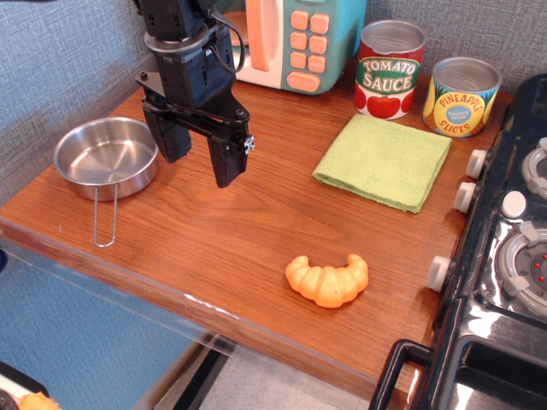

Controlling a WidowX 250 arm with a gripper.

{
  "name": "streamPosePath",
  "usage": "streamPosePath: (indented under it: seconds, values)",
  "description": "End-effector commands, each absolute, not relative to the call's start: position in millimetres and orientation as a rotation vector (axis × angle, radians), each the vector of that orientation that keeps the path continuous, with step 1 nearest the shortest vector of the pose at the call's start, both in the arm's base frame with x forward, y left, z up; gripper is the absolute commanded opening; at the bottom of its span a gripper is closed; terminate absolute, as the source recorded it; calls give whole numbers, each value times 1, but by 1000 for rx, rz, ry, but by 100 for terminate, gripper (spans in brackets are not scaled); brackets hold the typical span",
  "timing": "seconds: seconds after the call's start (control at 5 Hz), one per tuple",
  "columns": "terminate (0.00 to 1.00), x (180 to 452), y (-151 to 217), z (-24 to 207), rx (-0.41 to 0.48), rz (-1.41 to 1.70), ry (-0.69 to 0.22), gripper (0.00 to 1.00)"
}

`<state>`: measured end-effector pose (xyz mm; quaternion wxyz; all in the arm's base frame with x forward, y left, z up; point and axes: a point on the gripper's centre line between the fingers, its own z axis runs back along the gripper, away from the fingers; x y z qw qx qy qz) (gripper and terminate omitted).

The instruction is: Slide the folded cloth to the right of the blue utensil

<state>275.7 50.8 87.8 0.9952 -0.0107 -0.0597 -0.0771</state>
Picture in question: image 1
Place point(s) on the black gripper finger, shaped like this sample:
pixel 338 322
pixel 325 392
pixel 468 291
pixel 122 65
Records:
pixel 172 139
pixel 228 159

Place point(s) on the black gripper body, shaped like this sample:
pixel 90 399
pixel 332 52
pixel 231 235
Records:
pixel 194 78

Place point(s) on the green towel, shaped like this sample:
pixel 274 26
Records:
pixel 386 162

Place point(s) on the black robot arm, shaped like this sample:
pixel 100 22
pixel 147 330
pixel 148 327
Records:
pixel 184 11

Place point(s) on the teal toy microwave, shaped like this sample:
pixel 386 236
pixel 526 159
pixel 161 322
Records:
pixel 296 46

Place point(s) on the orange plastic croissant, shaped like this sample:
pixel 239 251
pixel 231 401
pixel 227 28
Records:
pixel 328 286

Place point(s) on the tomato sauce can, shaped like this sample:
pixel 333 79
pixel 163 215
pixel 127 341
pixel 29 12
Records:
pixel 388 67

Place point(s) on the pineapple slices can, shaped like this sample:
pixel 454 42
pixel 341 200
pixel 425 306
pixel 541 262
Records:
pixel 460 96

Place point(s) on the orange object bottom left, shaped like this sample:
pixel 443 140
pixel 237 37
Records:
pixel 37 401

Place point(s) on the black toy stove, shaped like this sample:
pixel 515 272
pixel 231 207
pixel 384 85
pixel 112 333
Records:
pixel 489 345

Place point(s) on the steel pan with wire handle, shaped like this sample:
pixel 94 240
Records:
pixel 106 160

